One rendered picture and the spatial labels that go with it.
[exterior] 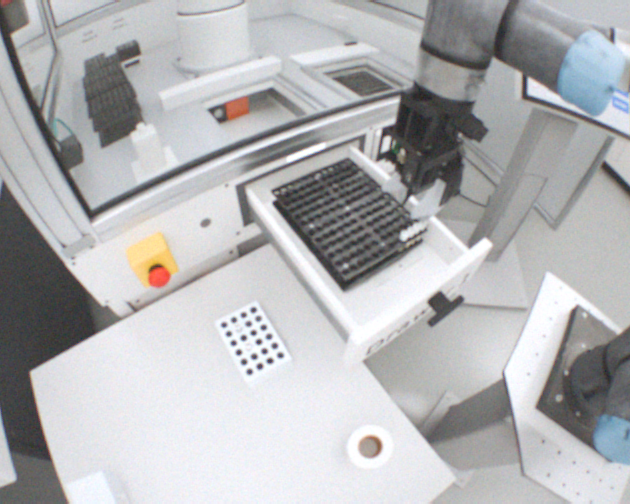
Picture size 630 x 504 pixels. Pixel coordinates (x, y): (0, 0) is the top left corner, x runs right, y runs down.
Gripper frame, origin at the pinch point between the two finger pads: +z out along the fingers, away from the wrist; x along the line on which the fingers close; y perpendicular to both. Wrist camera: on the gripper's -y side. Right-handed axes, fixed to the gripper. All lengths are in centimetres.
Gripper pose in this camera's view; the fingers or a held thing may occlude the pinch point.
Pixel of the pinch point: (417, 204)
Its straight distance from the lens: 51.9
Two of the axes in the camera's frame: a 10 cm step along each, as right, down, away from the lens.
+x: 5.6, 6.9, -4.6
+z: -0.3, 5.7, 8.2
